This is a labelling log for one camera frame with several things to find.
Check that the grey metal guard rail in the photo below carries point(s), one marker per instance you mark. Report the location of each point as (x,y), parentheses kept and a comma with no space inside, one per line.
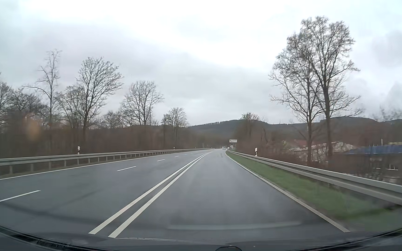
(68,157)
(340,179)

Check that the row of bare trees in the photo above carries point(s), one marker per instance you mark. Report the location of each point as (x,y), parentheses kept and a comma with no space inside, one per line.
(82,115)

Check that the building with blue roof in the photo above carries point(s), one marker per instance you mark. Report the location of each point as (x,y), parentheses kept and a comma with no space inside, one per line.
(386,164)

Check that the car's own bonnet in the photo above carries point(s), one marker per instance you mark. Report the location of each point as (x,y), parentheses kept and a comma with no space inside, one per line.
(201,244)

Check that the road markings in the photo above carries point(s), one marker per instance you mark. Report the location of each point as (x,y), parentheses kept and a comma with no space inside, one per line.
(141,202)

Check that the brown bushes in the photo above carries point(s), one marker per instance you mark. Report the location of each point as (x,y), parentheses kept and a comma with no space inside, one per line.
(263,144)

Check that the grass verge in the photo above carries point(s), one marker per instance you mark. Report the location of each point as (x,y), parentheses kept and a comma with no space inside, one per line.
(312,190)

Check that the tall bare tree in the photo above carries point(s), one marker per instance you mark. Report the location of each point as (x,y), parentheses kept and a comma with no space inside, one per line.
(327,87)
(307,104)

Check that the road sign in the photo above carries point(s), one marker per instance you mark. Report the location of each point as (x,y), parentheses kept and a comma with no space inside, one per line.
(233,141)

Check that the grey asphalt road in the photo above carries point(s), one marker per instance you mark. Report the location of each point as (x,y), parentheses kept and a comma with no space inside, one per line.
(218,188)

